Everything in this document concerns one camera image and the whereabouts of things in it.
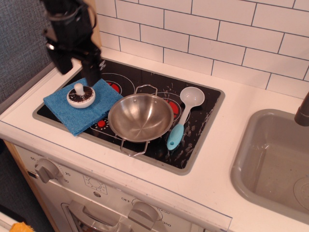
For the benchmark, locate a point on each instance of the grey faucet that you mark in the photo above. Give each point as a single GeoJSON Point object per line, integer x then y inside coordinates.
{"type": "Point", "coordinates": [302, 114]}

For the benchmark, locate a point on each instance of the grey left oven knob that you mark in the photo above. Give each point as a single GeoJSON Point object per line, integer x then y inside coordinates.
{"type": "Point", "coordinates": [46, 170]}

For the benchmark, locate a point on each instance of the white spoon with blue handle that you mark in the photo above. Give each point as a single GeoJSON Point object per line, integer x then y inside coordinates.
{"type": "Point", "coordinates": [191, 97]}

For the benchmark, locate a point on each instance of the grey oven knob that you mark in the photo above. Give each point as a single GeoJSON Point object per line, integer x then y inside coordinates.
{"type": "Point", "coordinates": [144, 215]}
{"type": "Point", "coordinates": [46, 170]}

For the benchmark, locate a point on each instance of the blue cloth napkin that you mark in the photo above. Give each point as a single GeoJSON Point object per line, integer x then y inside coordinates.
{"type": "Point", "coordinates": [77, 120]}

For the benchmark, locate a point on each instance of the yellow object at corner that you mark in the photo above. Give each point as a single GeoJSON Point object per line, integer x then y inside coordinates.
{"type": "Point", "coordinates": [21, 227]}

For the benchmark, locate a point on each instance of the grey plastic sink basin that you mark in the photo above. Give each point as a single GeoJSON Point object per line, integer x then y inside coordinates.
{"type": "Point", "coordinates": [271, 168]}

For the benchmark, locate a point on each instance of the silver oven door handle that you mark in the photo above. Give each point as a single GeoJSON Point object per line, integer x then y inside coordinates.
{"type": "Point", "coordinates": [102, 220]}

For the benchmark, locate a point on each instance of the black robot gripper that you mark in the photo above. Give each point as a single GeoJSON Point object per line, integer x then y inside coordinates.
{"type": "Point", "coordinates": [72, 26]}

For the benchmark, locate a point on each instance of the white and brown toy sushi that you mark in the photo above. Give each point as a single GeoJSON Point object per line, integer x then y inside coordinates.
{"type": "Point", "coordinates": [81, 96]}

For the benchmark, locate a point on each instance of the grey right oven knob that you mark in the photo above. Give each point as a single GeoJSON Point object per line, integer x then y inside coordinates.
{"type": "Point", "coordinates": [144, 215]}

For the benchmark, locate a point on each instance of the silver metal pot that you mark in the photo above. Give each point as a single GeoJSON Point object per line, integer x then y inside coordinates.
{"type": "Point", "coordinates": [140, 118]}

